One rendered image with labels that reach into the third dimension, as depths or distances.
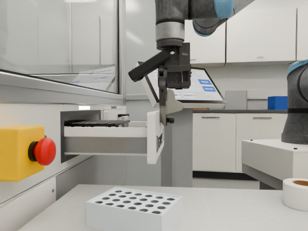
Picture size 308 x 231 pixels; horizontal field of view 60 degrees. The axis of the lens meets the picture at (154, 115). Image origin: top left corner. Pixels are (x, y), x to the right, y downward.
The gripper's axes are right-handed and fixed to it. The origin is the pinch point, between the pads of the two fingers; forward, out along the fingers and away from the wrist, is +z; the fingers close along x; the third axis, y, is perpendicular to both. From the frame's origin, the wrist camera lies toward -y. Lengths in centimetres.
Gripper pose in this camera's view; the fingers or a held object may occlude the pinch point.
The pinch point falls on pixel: (162, 120)
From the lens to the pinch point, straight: 69.8
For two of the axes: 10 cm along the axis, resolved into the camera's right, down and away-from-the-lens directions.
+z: 0.1, 10.0, 0.3
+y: 10.0, 0.0, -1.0
